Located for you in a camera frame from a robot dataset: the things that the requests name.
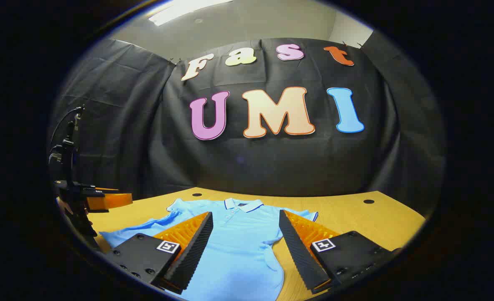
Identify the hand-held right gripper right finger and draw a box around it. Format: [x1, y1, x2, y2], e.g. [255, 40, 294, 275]
[278, 209, 402, 293]

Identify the black backdrop cloth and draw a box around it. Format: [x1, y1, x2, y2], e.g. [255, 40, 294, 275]
[48, 38, 446, 218]

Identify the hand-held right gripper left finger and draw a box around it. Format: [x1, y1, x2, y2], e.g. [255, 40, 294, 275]
[101, 211, 214, 295]

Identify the light blue T-shirt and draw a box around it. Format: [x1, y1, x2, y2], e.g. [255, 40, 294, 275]
[99, 198, 318, 301]

